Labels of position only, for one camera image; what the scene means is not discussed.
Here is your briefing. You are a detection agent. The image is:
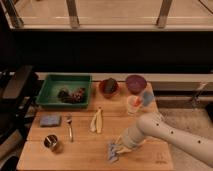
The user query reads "red bowl with dark object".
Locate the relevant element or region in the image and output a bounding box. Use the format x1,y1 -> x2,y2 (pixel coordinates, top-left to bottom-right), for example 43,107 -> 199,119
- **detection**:
99,78 -> 119,98

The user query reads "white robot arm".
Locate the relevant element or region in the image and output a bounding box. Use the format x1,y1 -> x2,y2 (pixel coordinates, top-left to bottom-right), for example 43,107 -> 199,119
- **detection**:
115,113 -> 213,168

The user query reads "metal cup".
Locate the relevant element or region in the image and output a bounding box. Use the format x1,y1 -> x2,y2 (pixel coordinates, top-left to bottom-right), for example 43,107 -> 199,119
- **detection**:
44,134 -> 63,154

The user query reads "blue grey towel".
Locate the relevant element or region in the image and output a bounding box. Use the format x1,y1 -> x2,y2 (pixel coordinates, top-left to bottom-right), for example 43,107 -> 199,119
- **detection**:
107,142 -> 119,163

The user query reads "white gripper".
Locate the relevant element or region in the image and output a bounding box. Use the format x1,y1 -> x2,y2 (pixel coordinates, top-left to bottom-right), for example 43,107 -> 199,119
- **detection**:
115,125 -> 146,154

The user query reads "purple bowl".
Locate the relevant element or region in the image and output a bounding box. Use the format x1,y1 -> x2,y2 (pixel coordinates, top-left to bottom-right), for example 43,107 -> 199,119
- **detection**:
125,75 -> 147,94

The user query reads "green plastic tray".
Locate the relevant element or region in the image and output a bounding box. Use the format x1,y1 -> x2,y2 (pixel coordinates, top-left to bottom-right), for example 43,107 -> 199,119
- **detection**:
36,74 -> 92,109

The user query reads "blue sponge pad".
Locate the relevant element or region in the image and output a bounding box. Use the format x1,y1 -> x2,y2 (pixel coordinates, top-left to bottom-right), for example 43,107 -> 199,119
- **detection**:
40,115 -> 61,127

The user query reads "clear cup with orange item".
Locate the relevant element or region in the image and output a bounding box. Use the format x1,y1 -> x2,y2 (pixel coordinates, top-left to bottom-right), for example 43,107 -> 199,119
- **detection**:
126,95 -> 142,115

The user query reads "black chair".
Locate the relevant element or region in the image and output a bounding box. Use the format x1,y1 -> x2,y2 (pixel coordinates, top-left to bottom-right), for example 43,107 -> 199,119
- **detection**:
0,65 -> 38,145

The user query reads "dark grapes bunch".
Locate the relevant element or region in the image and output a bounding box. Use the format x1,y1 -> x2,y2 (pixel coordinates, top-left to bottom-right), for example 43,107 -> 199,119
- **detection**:
57,88 -> 85,104

